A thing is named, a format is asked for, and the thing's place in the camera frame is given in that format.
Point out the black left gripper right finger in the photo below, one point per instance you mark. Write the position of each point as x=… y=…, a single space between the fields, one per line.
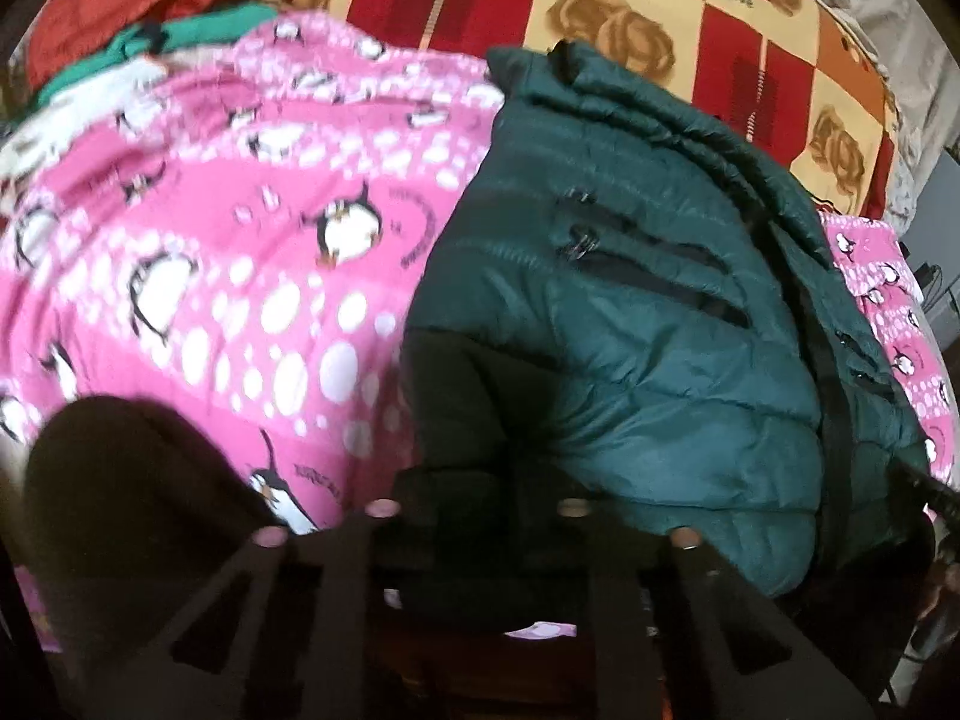
x=677 y=632

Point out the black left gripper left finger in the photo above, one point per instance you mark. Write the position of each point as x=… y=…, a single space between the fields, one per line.
x=283 y=631

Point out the dark green puffer jacket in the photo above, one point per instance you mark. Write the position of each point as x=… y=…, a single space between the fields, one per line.
x=630 y=294

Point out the pink penguin print blanket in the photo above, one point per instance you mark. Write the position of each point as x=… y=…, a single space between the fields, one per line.
x=203 y=301

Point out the white patterned cloth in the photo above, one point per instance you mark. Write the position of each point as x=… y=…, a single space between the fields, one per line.
x=45 y=136

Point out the teal green garment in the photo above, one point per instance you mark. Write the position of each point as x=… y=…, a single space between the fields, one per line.
x=217 y=28

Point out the red orange rose quilt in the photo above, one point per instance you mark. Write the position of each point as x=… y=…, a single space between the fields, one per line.
x=785 y=74

